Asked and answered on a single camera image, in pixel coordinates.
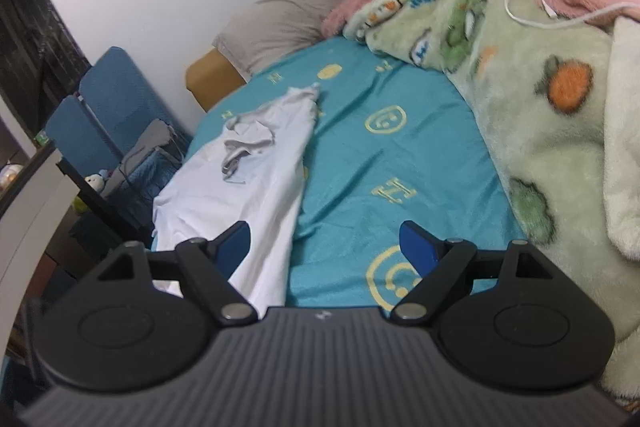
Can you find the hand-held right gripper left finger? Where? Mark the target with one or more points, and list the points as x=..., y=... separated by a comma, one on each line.
x=235, y=244

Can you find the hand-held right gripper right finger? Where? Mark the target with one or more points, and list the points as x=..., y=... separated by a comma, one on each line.
x=417, y=244

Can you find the white t-shirt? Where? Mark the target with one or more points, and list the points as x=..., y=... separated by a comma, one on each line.
x=250, y=192

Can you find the teal printed bed sheet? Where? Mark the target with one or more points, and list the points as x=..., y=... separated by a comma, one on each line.
x=360, y=167

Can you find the grey cloth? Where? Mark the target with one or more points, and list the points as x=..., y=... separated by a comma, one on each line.
x=145, y=147

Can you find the white plush toy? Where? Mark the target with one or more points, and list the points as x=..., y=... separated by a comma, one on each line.
x=95, y=181

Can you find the yellow-green plush toy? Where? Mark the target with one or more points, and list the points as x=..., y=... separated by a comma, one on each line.
x=80, y=206

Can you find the mustard yellow headboard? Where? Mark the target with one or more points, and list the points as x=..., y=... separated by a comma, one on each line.
x=212, y=79

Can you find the green printed fleece blanket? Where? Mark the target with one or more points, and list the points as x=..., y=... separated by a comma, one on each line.
x=540, y=117

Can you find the blue folding chair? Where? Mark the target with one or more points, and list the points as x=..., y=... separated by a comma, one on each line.
x=120, y=92

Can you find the white desk with dark top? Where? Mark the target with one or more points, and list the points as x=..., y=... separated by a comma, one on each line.
x=35, y=207

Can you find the grey pillow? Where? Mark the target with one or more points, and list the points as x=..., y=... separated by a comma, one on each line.
x=295, y=12

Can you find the dark window grille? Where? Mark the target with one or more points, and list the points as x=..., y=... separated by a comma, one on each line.
x=35, y=32

